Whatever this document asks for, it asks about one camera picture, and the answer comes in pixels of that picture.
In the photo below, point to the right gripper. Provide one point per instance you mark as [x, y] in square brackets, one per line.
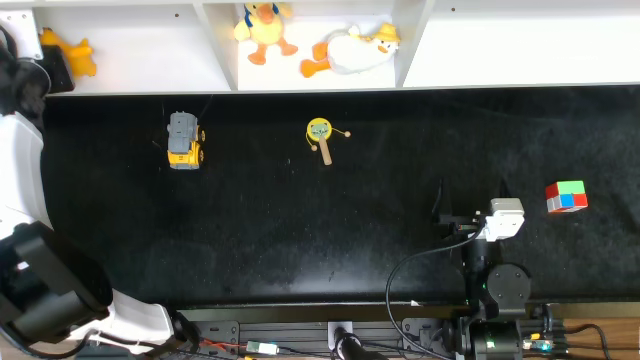
[457, 222]

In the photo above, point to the grey and yellow toy truck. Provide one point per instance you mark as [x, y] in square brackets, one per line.
[182, 135]

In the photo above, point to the yellow rubber duck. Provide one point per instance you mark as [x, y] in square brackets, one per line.
[80, 57]

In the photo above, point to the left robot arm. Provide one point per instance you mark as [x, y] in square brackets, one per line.
[20, 170]

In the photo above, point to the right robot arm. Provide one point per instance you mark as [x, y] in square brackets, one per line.
[507, 287]

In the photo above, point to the many-coloured puzzle cube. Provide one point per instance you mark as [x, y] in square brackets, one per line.
[567, 200]

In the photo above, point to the yellow rattle drum toy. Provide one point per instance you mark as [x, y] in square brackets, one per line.
[319, 130]

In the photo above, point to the white plush duck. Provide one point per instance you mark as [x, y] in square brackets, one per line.
[355, 52]

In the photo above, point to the yellow plush duck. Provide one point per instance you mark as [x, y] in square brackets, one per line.
[267, 32]

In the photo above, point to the white shelf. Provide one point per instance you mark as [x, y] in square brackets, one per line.
[150, 60]

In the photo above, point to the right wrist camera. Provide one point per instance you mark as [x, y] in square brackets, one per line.
[505, 220]

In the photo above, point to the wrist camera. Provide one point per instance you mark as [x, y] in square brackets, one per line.
[22, 30]
[505, 220]

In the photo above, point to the mounting rail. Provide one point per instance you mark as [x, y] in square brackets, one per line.
[300, 335]

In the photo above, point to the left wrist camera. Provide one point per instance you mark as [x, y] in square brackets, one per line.
[22, 30]

